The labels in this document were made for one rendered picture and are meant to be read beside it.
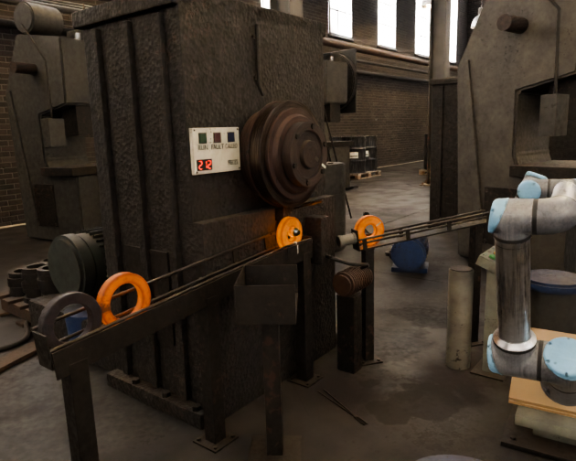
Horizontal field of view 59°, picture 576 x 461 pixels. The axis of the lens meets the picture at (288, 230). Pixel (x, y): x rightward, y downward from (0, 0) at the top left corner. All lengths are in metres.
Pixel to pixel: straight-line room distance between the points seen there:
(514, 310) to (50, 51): 5.47
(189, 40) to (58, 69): 4.27
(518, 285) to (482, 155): 2.95
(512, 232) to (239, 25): 1.36
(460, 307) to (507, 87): 2.43
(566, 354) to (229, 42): 1.74
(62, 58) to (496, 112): 4.41
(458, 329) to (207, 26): 1.83
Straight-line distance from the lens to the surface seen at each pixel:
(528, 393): 2.33
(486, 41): 4.81
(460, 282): 2.65
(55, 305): 1.63
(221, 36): 2.22
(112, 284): 1.71
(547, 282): 2.90
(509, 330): 2.03
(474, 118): 4.80
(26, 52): 6.69
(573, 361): 2.09
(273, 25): 2.48
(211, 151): 2.09
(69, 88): 6.25
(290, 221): 2.33
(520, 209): 1.77
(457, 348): 2.77
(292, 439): 2.21
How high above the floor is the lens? 1.22
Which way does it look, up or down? 11 degrees down
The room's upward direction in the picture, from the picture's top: 2 degrees counter-clockwise
